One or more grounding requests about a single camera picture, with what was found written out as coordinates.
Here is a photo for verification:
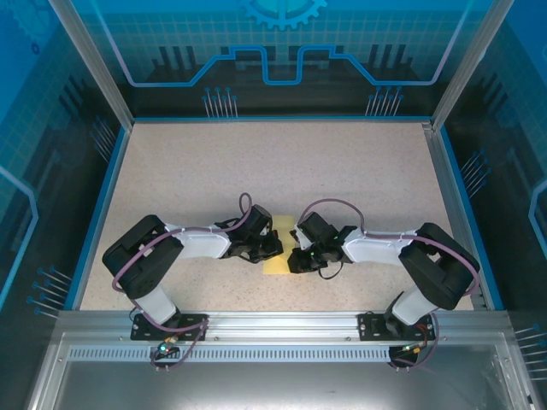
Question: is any grey metal tray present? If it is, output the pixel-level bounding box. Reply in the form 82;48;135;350
25;331;540;410

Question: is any slotted grey cable duct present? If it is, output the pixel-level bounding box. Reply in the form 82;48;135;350
67;346;431;365

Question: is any aluminium mounting rail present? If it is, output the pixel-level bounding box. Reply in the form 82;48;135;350
55;310;514;343

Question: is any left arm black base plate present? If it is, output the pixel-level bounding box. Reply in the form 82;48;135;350
130;313;209;343

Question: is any right gripper thin black cable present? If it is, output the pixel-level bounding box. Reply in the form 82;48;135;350
317;259;345;282

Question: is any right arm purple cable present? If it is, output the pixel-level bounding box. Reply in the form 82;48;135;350
297;198;480;372

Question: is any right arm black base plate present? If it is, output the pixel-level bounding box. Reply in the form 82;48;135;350
357;311;438;343

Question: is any aluminium frame post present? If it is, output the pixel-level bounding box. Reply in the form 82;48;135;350
45;0;137;130
430;0;517;132

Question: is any blue table edge frame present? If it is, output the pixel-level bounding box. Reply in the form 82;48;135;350
62;114;506;312

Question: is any aluminium side rail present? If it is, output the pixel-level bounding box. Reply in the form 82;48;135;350
420;120;493;312

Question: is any cable connector with green light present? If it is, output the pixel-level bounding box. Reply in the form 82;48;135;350
156;336;179;356
400;339;430;354

